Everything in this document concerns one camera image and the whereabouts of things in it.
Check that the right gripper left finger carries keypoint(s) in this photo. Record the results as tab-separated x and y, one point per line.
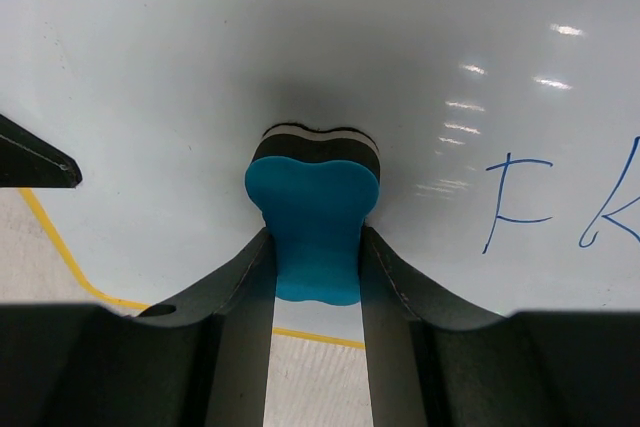
198	358

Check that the blue whiteboard eraser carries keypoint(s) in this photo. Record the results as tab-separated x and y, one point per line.
315	189

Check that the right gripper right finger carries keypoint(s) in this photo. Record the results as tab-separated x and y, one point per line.
435	359

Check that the yellow framed whiteboard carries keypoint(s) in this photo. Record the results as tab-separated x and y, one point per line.
508	133

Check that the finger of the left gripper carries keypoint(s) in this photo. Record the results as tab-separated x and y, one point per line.
26	161

